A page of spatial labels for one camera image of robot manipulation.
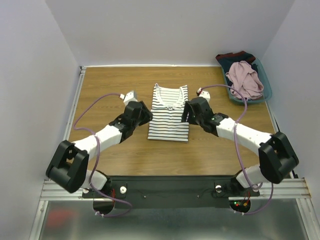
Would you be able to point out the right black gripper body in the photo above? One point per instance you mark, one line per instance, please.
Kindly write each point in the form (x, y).
(187, 113)

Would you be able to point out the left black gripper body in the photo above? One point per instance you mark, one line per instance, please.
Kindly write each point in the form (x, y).
(136, 123)

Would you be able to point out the black white striped tank top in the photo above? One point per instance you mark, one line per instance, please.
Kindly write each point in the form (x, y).
(167, 108)

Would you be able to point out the pink tank top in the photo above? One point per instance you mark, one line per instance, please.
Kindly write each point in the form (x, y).
(244, 81)

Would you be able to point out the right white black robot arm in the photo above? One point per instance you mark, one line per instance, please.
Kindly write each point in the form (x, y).
(277, 157)

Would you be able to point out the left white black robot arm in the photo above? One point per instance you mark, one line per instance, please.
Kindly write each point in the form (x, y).
(69, 165)

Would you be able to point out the dark navy maroon garment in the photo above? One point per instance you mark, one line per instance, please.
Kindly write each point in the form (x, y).
(226, 60)

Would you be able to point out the teal plastic basket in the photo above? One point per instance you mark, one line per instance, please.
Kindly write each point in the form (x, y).
(267, 91)

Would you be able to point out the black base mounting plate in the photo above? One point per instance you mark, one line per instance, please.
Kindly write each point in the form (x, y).
(189, 191)

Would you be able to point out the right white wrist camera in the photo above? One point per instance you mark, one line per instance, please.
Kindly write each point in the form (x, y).
(204, 94)

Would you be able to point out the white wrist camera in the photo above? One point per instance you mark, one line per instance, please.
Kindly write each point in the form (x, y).
(204, 94)
(129, 97)

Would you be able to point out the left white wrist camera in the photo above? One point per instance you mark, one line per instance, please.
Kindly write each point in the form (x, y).
(129, 97)

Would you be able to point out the left aluminium frame rail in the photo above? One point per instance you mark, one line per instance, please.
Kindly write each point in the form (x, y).
(42, 208)

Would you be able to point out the aluminium frame rail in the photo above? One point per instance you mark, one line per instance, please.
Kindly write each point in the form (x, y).
(42, 208)
(305, 206)
(290, 188)

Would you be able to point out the front aluminium frame rail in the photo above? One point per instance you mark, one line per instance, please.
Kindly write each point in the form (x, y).
(290, 188)

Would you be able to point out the right aluminium frame rail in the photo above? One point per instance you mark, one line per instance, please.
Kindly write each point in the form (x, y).
(305, 206)

